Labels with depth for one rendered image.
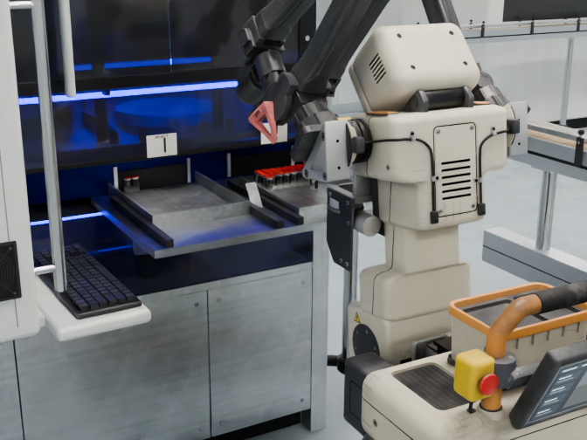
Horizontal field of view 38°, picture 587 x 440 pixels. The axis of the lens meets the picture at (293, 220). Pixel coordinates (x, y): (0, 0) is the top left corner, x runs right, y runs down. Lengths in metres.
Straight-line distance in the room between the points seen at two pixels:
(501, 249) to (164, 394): 1.30
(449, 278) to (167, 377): 1.05
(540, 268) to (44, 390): 1.64
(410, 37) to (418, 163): 0.25
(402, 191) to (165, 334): 1.05
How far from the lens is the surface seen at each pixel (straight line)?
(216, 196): 2.33
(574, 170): 2.81
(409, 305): 1.77
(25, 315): 1.75
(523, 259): 3.07
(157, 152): 2.33
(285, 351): 2.72
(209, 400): 2.67
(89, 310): 1.82
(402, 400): 1.49
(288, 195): 2.34
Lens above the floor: 1.54
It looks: 18 degrees down
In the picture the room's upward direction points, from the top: straight up
